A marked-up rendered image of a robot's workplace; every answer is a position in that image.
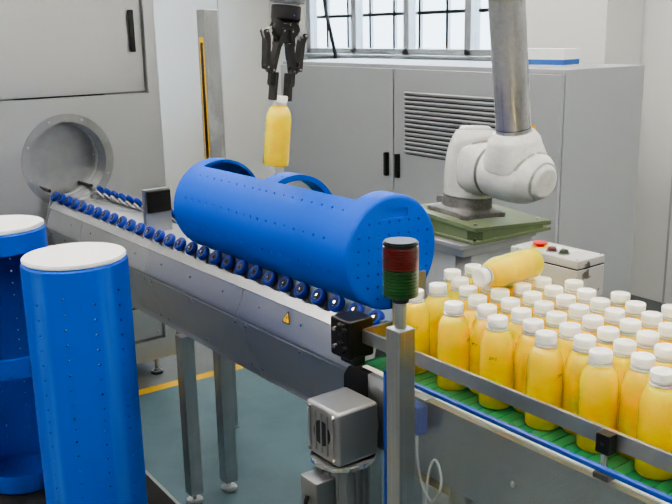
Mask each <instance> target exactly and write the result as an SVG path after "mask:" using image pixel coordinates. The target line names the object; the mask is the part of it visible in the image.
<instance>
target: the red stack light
mask: <svg viewBox="0 0 672 504"><path fill-rule="evenodd" d="M382 268H383V269H384V270H386V271H390V272H411V271H415V270H417V269H418V268H419V246H417V247H415V248H413V249H406V250H395V249H388V248H386V247H384V246H382Z"/></svg>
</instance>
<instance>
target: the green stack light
mask: <svg viewBox="0 0 672 504"><path fill-rule="evenodd" d="M382 295H383V296H384V297H385V298H388V299H392V300H410V299H414V298H416V297H417V296H418V295H419V268H418V269H417V270H415V271H411V272H390V271H386V270H384V269H383V268H382Z"/></svg>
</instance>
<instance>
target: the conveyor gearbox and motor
mask: <svg viewBox="0 0 672 504"><path fill-rule="evenodd" d="M307 408H308V443H309V446H308V448H309V449H310V450H311V453H310V458H311V462H312V463H313V464H314V465H315V466H316V468H315V469H313V470H310V471H308V472H305V473H302V474H301V504H371V499H370V465H372V464H373V462H374V461H375V458H376V452H377V432H378V425H379V424H378V417H377V403H376V402H375V401H373V400H371V399H369V398H367V397H365V396H363V395H361V394H359V393H357V392H355V391H353V390H351V389H349V388H347V387H343V388H340V389H337V390H334V391H331V392H328V393H324V394H321V395H318V396H315V397H312V398H309V399H308V401H307Z"/></svg>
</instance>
